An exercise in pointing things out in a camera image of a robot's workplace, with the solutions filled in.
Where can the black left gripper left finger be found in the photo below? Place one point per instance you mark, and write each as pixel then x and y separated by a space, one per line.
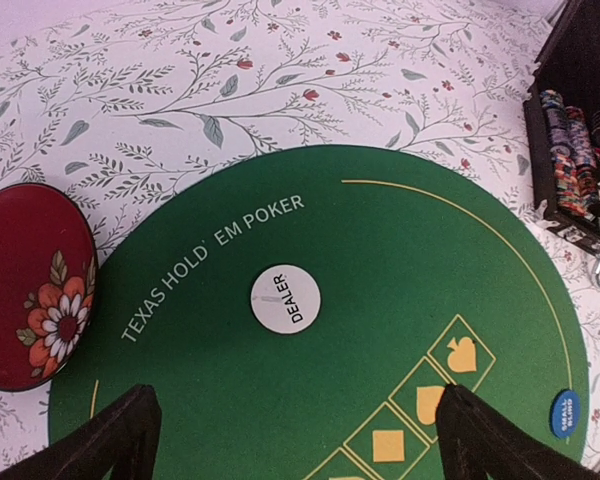
pixel 120 442

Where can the round green poker mat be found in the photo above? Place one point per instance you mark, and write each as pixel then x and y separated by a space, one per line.
pixel 425 278

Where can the black poker chip case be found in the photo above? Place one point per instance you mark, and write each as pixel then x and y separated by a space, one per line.
pixel 569 63

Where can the red floral round tin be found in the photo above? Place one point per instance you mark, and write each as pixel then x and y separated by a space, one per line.
pixel 48 272

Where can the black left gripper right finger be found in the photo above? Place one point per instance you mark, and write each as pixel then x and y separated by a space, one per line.
pixel 477 442

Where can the blue small blind button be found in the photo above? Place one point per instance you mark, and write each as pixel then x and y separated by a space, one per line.
pixel 564 414

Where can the white dealer button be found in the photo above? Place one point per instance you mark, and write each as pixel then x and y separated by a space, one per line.
pixel 285 299

